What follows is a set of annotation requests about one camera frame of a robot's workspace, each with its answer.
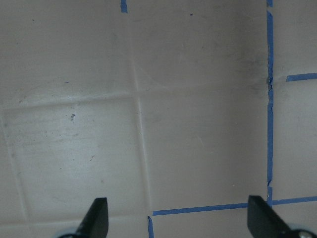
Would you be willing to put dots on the brown paper table cover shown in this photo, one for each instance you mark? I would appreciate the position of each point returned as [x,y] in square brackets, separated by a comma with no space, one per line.
[174,110]

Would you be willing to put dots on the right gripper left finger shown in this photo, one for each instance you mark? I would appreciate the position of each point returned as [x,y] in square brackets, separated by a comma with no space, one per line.
[95,222]

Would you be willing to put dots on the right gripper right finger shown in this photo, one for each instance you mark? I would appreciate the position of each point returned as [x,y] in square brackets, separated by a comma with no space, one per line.
[263,222]

